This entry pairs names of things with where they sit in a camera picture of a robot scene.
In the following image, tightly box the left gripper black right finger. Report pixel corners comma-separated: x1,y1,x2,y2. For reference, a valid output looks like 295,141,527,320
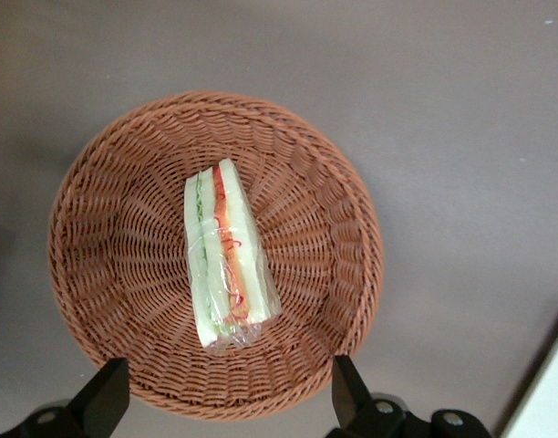
329,354,492,438

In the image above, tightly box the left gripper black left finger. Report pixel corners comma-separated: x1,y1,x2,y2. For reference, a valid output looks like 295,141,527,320
14,358,131,438

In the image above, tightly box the plastic-wrapped triangle sandwich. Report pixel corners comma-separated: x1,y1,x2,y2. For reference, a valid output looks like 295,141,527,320
183,157,283,358

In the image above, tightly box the round brown wicker basket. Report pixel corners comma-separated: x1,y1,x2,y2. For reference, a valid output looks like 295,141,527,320
46,90,385,423

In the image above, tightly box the cream plastic serving tray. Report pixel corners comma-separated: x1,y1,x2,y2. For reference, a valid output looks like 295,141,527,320
498,313,558,438

